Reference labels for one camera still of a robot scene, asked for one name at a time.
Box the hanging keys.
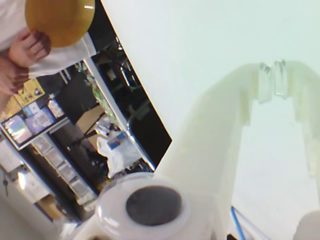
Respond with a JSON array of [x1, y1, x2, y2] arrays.
[[1, 173, 10, 198]]

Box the blue cable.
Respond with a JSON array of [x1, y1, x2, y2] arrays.
[[229, 205, 270, 240]]

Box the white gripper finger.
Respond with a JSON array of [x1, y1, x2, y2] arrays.
[[157, 62, 274, 240], [273, 58, 320, 179]]

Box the person in white shirt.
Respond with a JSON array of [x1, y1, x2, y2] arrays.
[[0, 0, 99, 79]]

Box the yellow plastic bowl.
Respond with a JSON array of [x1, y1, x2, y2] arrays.
[[24, 0, 96, 49]]

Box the yellow poster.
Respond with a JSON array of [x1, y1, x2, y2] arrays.
[[13, 77, 46, 108]]

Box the person's bare forearm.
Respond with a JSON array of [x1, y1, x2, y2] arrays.
[[0, 56, 30, 97]]

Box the white plastic bag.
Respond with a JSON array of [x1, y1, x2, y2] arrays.
[[96, 134, 143, 180]]

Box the small drawer cabinet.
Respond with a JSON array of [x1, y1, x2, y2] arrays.
[[32, 134, 100, 206]]

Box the green plant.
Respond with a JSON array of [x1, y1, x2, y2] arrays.
[[83, 59, 118, 126]]

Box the person's bare hand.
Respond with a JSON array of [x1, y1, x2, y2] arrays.
[[9, 29, 54, 69]]

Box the picture display board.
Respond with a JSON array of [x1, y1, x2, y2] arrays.
[[0, 99, 72, 151]]

